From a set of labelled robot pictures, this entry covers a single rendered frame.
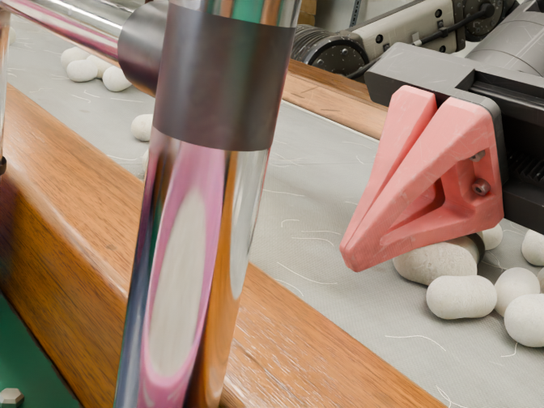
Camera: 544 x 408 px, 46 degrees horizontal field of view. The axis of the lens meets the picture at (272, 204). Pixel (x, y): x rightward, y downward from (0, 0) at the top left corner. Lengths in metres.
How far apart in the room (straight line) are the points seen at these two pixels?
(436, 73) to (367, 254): 0.09
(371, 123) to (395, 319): 0.35
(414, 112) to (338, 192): 0.14
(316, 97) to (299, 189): 0.27
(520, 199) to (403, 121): 0.06
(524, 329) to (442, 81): 0.11
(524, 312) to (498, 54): 0.11
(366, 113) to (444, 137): 0.34
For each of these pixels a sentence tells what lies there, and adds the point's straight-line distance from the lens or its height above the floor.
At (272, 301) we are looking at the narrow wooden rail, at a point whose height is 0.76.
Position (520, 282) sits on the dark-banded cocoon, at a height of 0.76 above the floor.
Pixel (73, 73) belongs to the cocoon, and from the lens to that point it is 0.58.
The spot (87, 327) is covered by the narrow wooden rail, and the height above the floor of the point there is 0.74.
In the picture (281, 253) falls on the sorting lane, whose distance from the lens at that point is 0.30.
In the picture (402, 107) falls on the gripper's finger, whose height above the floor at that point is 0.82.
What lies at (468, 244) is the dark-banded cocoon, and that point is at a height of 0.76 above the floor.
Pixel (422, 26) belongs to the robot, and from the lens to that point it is 1.07.
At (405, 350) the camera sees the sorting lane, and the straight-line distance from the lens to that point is 0.25.
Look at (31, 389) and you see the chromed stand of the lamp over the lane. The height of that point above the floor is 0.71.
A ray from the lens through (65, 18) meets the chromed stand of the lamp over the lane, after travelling 0.16.
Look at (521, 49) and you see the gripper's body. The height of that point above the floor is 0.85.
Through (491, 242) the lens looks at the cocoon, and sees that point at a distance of 0.37.
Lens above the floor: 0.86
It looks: 19 degrees down
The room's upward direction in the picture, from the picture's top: 12 degrees clockwise
